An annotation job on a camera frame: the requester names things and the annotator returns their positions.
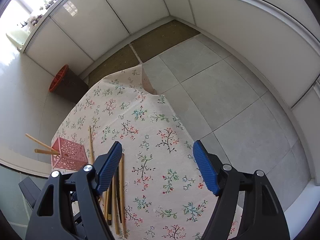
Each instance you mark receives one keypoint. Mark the black chopstick with gold band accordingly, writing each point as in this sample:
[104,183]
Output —
[109,212]

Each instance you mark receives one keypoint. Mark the floral tablecloth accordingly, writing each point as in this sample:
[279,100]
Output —
[150,135]

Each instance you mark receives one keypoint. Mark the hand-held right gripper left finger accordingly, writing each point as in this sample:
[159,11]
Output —
[110,165]

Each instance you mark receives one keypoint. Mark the black hook rack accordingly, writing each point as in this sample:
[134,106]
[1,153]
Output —
[22,25]

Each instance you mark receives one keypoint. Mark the pale green cutting board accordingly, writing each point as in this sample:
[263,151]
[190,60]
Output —
[17,36]

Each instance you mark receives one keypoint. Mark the orange trash bag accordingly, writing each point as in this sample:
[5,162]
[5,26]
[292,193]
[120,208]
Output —
[58,78]

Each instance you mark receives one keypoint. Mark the dark brown trash bin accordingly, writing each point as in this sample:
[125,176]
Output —
[70,87]

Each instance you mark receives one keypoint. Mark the pink perforated plastic basket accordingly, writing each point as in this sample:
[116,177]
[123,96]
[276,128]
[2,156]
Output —
[72,155]

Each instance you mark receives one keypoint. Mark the white kitchen cabinet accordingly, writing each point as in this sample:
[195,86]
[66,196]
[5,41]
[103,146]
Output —
[262,37]
[100,17]

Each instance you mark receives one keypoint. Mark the window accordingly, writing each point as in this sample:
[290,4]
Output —
[22,7]

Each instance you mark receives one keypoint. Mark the row of small potted plants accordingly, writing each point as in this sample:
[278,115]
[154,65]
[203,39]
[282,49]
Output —
[48,5]

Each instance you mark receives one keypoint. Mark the glass door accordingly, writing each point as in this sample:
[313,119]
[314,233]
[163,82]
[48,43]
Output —
[15,192]

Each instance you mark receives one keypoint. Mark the dark grey stool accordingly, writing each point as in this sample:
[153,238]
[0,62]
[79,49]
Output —
[28,191]

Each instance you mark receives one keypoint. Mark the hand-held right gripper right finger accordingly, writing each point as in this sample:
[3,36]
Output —
[203,165]

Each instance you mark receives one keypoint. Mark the dark brown chopstick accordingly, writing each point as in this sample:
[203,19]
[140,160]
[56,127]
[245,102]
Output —
[118,200]

